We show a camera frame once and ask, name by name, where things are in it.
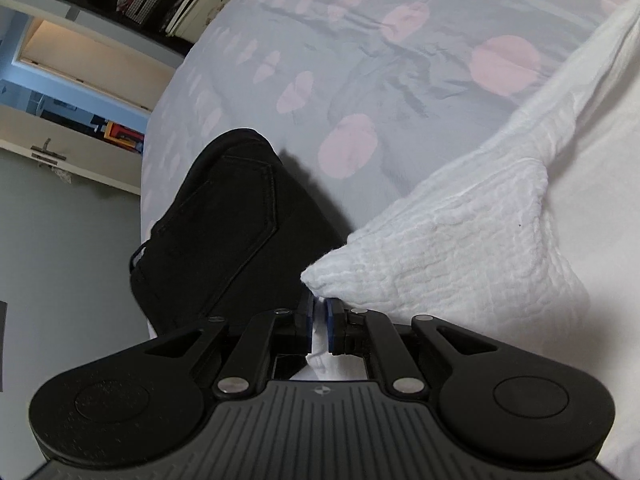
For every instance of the beige hallway door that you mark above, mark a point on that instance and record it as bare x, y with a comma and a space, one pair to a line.
85, 65

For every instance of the black folded pants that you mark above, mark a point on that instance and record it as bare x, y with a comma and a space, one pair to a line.
235, 210

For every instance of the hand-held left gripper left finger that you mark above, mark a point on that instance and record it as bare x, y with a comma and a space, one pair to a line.
310, 320

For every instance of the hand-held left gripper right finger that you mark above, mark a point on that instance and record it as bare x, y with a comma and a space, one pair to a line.
330, 325

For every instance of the yellow and red chair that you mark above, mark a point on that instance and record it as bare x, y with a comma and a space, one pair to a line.
122, 135

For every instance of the grey pink-dotted bed sheet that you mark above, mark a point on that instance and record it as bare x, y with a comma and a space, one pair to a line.
325, 60

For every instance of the white room door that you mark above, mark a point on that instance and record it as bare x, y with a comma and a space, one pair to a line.
75, 160

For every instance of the dark wardrobe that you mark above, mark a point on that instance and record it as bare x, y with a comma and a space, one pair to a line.
110, 20

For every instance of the white crinkled cloth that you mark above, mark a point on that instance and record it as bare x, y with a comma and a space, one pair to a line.
450, 240

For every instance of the cream storage box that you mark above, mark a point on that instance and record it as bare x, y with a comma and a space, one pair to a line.
200, 5

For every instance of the checkered storage basket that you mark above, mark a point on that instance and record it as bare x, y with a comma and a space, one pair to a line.
142, 5

